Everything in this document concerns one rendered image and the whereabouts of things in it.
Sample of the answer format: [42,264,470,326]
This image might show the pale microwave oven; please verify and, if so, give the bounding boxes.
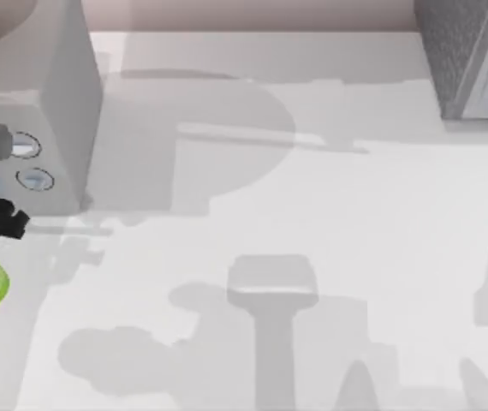
[0,0,102,220]

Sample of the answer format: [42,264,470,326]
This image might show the large round microwave knob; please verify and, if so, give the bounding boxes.
[9,131,43,159]

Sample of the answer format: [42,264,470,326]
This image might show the small round microwave knob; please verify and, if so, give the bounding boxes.
[15,167,56,193]

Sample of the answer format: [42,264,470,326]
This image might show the grey cabinet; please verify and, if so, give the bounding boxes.
[412,0,488,122]

